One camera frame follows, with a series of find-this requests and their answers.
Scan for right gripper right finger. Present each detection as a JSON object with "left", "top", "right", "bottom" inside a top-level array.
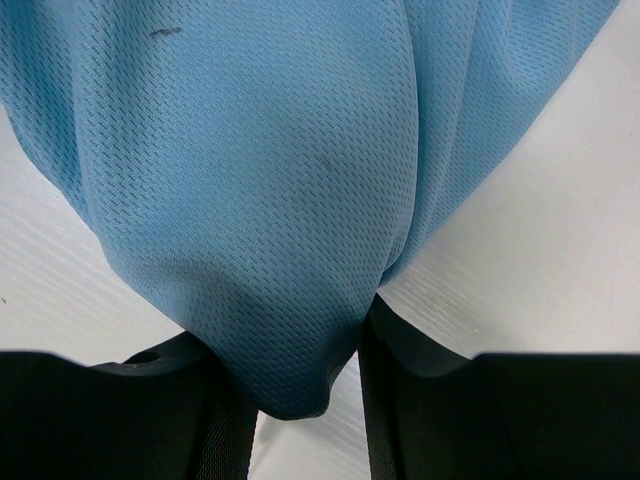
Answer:
[{"left": 358, "top": 298, "right": 639, "bottom": 479}]

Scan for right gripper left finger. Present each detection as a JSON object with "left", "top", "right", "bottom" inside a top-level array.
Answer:
[{"left": 1, "top": 333, "right": 257, "bottom": 479}]

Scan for light blue shorts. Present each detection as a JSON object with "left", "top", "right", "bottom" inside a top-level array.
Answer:
[{"left": 1, "top": 1, "right": 615, "bottom": 419}]

